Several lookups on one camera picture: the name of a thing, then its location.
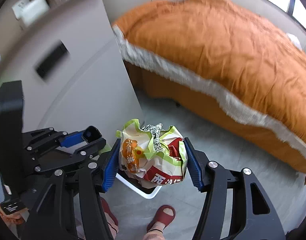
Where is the person's left leg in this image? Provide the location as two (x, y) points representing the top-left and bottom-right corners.
(75, 216), (119, 240)

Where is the person's right leg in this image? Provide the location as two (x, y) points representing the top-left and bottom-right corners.
(142, 214), (169, 240)

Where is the person's leg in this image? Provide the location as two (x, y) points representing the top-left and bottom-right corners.
(142, 214), (169, 240)
(75, 216), (119, 240)

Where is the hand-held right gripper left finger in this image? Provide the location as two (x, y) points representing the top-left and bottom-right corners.
(20, 137), (121, 240)

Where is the red slipper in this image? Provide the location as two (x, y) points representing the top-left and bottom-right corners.
(146, 204), (176, 232)
(100, 197), (119, 227)

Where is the orange bed skirt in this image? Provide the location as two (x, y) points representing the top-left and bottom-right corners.
(124, 61), (306, 183)

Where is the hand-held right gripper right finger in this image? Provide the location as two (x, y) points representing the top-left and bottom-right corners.
(183, 137), (286, 240)

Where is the orange blanket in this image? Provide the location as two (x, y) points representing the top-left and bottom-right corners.
(113, 0), (306, 176)

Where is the white trash bin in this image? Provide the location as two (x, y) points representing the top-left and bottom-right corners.
(116, 172), (164, 200)

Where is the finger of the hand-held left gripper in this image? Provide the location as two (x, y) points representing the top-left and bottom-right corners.
(22, 126), (103, 153)
(30, 139), (107, 173)

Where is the printed paper wrapper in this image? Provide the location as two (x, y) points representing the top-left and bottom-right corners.
(116, 118), (189, 189)

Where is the white fringed bed sheet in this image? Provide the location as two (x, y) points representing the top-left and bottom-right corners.
(112, 25), (306, 157)

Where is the white cabinet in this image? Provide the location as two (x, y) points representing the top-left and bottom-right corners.
(0, 0), (143, 151)

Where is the white ribbed box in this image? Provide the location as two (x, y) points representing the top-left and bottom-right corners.
(19, 0), (50, 26)

